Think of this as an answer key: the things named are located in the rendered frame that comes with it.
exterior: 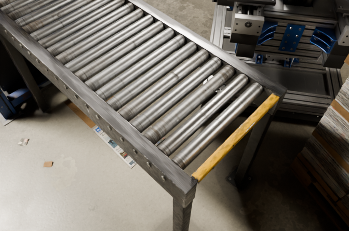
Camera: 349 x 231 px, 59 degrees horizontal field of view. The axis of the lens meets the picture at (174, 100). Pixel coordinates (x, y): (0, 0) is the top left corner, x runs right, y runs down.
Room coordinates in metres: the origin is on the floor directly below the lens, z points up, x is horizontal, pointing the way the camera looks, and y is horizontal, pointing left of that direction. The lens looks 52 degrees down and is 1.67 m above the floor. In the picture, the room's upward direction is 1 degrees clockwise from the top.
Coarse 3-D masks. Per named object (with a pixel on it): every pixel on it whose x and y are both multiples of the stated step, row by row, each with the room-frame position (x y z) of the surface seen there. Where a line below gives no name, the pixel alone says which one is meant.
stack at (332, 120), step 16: (336, 96) 0.81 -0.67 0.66; (336, 112) 0.77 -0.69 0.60; (320, 128) 0.79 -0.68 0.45; (336, 128) 0.74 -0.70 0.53; (320, 144) 0.75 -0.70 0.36; (336, 144) 0.70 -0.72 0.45; (320, 160) 0.71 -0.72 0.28; (336, 160) 0.67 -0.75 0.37; (304, 176) 0.72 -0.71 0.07; (320, 176) 0.67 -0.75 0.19; (336, 176) 0.63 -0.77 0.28; (320, 192) 0.62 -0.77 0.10; (336, 192) 0.58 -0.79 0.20; (336, 208) 0.53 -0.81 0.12; (336, 224) 0.48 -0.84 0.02
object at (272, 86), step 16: (128, 0) 1.27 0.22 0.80; (144, 16) 1.19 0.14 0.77; (160, 16) 1.15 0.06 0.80; (176, 32) 1.05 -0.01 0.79; (192, 32) 1.04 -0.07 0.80; (208, 48) 0.94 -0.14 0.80; (224, 64) 0.87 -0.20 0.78; (240, 64) 0.85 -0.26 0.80; (256, 80) 0.77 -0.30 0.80; (272, 80) 0.77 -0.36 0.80; (272, 112) 0.70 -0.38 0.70
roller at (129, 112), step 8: (192, 56) 0.90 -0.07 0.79; (200, 56) 0.90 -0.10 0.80; (208, 56) 0.91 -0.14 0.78; (184, 64) 0.85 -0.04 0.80; (192, 64) 0.85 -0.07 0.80; (200, 64) 0.88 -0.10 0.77; (176, 72) 0.81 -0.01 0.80; (184, 72) 0.82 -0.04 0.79; (160, 80) 0.77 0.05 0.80; (168, 80) 0.77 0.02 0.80; (176, 80) 0.78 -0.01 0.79; (152, 88) 0.73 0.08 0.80; (160, 88) 0.73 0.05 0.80; (168, 88) 0.74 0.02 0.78; (144, 96) 0.69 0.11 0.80; (152, 96) 0.70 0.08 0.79; (160, 96) 0.71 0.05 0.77; (128, 104) 0.66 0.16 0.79; (136, 104) 0.65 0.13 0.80; (144, 104) 0.66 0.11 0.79; (120, 112) 0.62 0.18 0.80; (128, 112) 0.62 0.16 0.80; (136, 112) 0.63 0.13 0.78; (128, 120) 0.60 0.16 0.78
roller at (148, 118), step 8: (208, 64) 0.85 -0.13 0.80; (216, 64) 0.86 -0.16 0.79; (200, 72) 0.81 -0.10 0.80; (208, 72) 0.82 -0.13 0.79; (184, 80) 0.77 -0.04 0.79; (192, 80) 0.77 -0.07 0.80; (200, 80) 0.78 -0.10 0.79; (176, 88) 0.73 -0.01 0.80; (184, 88) 0.73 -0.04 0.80; (192, 88) 0.74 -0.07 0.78; (168, 96) 0.69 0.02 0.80; (176, 96) 0.70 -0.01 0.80; (184, 96) 0.71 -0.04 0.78; (160, 104) 0.65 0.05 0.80; (168, 104) 0.66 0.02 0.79; (144, 112) 0.62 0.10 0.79; (152, 112) 0.62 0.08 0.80; (160, 112) 0.63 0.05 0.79; (136, 120) 0.59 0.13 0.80; (144, 120) 0.59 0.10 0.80; (152, 120) 0.60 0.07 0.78; (136, 128) 0.56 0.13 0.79; (144, 128) 0.57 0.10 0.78
